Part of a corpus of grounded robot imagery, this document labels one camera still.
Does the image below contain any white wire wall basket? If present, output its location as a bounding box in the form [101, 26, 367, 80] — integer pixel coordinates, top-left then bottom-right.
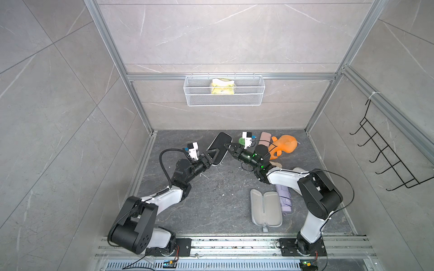
[183, 75, 265, 107]

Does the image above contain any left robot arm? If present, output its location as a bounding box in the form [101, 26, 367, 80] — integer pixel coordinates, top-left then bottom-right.
[107, 148, 227, 255]

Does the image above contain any black wire hook rack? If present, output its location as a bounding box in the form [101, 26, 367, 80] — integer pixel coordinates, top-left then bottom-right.
[349, 99, 434, 192]

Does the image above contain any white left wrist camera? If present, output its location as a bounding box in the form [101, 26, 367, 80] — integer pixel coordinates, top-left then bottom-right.
[184, 142, 198, 161]

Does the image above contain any black zippered umbrella sleeve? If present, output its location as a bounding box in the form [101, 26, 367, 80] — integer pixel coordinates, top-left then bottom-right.
[207, 132, 232, 166]

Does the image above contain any aluminium cage frame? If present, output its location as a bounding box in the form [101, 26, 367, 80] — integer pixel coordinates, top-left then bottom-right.
[86, 1, 434, 213]

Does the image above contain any green lidded jar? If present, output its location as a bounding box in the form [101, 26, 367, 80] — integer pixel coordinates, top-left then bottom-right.
[238, 137, 245, 146]

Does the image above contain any yellow white pouch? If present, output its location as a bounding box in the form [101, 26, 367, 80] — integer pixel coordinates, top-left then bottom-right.
[210, 78, 235, 95]

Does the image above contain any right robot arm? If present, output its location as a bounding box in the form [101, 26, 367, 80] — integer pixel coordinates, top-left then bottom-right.
[224, 143, 344, 255]

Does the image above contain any orange watering can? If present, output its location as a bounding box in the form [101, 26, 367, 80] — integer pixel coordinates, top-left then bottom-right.
[269, 135, 298, 160]

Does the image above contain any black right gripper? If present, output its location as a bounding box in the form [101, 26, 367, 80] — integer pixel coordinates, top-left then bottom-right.
[225, 143, 262, 171]

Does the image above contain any slotted metal base rail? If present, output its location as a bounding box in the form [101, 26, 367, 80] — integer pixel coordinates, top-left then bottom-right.
[89, 233, 383, 271]

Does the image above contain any lilac folded umbrella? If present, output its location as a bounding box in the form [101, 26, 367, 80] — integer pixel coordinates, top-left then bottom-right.
[275, 185, 293, 216]

